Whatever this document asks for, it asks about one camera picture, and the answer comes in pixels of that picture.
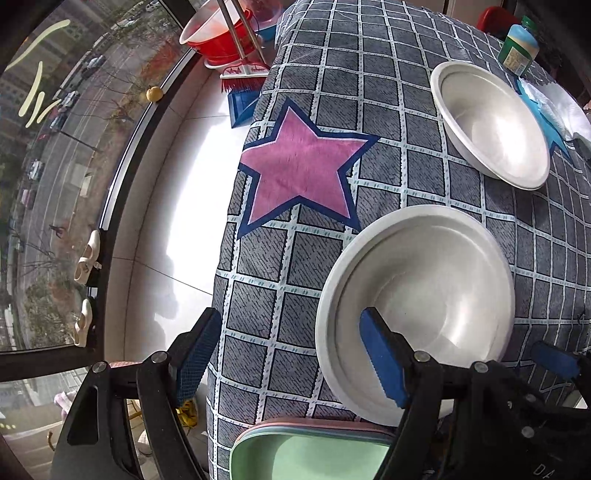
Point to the red plate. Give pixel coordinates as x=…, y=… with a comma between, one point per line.
x=318, y=419

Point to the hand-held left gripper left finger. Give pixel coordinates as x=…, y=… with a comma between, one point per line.
x=194, y=360

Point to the black window frame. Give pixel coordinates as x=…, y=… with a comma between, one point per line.
x=134, y=152

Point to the blue dustpan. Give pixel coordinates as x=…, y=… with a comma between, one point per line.
x=242, y=108

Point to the pink plastic basin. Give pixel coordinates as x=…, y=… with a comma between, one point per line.
x=207, y=30

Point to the red plastic basin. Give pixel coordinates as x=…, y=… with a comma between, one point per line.
x=231, y=53

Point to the yellow round knob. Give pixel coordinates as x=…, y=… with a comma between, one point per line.
x=154, y=93

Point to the red bristle broom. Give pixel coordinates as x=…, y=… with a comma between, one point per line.
x=244, y=76

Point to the white shoe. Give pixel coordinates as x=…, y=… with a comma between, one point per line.
x=84, y=323
x=87, y=256

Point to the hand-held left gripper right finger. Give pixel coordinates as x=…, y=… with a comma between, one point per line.
x=383, y=360

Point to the blue plastic basin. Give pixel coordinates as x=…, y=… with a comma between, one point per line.
x=267, y=31

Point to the yellow plastic bag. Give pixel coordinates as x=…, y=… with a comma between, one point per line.
x=187, y=411

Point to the white cloth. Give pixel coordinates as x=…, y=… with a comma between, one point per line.
x=563, y=110

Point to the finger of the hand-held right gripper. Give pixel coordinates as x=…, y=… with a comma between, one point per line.
x=556, y=362

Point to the red chair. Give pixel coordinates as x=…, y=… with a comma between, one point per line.
x=496, y=18

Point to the white plastic bag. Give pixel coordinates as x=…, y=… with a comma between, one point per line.
x=65, y=401

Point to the green plate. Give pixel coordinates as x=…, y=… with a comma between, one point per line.
x=314, y=457

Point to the grey checked star tablecloth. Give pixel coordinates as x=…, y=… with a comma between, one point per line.
x=295, y=258

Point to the green bottle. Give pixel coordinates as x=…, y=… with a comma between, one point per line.
x=517, y=50

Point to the white bowl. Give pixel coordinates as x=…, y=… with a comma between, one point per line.
x=438, y=286
x=324, y=323
x=494, y=124

